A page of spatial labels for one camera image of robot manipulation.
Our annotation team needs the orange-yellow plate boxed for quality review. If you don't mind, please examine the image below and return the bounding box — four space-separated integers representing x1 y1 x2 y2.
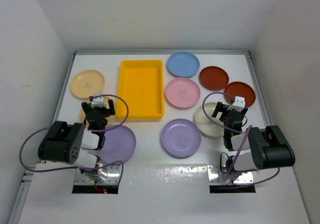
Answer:
79 97 116 128

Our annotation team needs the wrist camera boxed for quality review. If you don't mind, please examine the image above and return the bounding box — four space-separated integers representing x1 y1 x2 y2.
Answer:
228 96 246 112
90 93 106 108

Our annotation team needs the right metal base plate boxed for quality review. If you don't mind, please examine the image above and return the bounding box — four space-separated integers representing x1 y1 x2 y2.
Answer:
207 165 254 186

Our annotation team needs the pink plate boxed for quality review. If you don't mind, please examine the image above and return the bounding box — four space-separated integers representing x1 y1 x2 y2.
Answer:
164 77 201 108

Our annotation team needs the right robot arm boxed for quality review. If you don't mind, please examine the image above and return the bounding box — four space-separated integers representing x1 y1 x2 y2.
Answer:
212 102 296 174

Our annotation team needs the red-brown plate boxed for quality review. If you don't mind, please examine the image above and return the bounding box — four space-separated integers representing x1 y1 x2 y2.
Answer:
224 82 256 107
199 66 229 91

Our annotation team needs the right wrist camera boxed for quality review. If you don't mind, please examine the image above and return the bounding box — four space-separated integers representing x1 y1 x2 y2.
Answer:
228 96 246 112

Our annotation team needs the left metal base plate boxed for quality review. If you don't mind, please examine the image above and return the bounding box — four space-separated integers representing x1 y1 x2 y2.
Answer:
74 165 122 185

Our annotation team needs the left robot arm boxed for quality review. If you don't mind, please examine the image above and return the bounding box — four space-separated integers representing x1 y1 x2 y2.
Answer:
37 99 116 172

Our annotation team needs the metal base plate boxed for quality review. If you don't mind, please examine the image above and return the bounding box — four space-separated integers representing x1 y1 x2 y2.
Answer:
207 165 254 186
74 165 122 185

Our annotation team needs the purple plate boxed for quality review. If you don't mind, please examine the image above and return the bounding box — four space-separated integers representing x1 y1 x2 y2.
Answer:
160 118 202 158
97 125 136 163

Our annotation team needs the blue plate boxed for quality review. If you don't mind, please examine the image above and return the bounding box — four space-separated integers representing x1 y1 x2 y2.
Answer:
166 52 200 78

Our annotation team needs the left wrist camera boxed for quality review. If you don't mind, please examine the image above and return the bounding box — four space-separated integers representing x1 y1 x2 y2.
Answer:
90 93 106 108

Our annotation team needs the white front cover board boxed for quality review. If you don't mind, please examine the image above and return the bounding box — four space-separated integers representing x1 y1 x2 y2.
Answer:
19 165 309 223

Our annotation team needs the light orange plate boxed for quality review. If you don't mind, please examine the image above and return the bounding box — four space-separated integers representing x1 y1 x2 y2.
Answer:
70 70 105 99

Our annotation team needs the cream white plate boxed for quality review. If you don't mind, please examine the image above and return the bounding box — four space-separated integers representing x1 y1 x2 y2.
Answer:
194 102 224 138

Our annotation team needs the yellow plastic bin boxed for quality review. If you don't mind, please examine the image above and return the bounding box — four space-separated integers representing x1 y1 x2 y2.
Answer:
116 60 165 120

